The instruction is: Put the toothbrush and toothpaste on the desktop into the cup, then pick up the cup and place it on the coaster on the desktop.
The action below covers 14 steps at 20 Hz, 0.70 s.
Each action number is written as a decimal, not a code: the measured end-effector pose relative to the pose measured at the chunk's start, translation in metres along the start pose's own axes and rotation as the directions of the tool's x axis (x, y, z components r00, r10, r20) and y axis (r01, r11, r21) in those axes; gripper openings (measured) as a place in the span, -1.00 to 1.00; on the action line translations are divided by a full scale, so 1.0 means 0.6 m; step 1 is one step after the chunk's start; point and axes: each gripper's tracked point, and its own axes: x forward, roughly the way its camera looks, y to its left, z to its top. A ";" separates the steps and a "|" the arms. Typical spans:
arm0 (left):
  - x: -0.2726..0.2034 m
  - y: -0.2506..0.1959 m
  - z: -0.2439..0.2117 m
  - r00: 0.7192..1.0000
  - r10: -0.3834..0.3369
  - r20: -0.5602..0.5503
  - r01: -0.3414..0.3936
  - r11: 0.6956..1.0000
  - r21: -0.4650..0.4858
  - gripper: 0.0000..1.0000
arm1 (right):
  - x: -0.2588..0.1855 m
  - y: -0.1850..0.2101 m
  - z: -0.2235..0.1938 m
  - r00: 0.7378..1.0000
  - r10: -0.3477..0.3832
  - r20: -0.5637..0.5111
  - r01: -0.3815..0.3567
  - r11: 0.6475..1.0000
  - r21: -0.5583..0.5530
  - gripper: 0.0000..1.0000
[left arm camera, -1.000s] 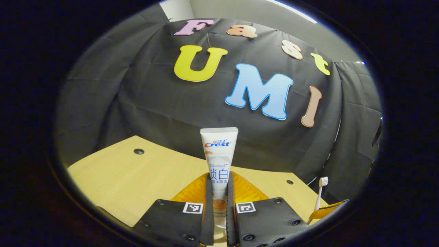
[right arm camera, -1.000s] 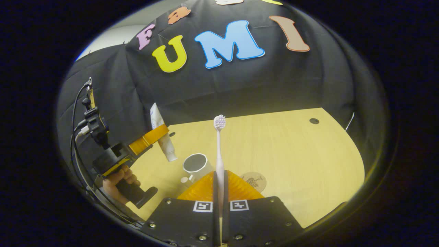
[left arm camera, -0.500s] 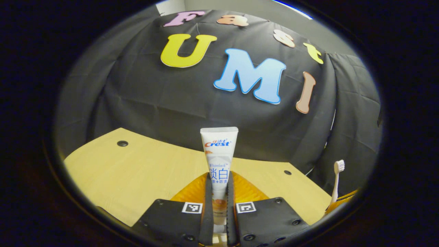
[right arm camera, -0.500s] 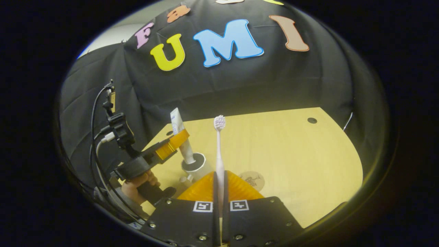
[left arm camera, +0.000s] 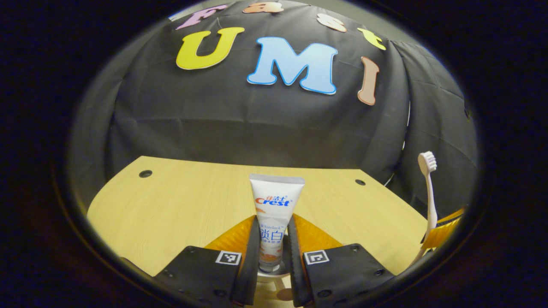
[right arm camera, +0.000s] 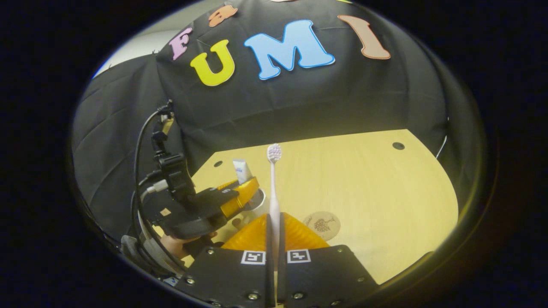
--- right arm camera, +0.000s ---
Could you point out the black backdrop cloth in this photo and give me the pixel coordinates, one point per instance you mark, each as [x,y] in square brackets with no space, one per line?
[299,98]

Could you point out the round wooden coaster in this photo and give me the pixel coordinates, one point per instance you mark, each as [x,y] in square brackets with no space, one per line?
[323,224]

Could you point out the pink toothbrush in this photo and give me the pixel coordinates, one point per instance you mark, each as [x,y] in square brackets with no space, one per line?
[274,192]

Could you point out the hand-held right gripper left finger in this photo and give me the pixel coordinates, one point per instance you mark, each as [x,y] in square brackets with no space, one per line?
[227,278]

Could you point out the white toothpaste tube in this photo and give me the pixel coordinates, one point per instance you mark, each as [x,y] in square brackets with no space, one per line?
[241,169]

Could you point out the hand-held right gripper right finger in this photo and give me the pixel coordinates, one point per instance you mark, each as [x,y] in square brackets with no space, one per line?
[321,273]

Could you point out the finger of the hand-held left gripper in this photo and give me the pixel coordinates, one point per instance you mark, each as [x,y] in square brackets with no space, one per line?
[227,185]
[246,192]

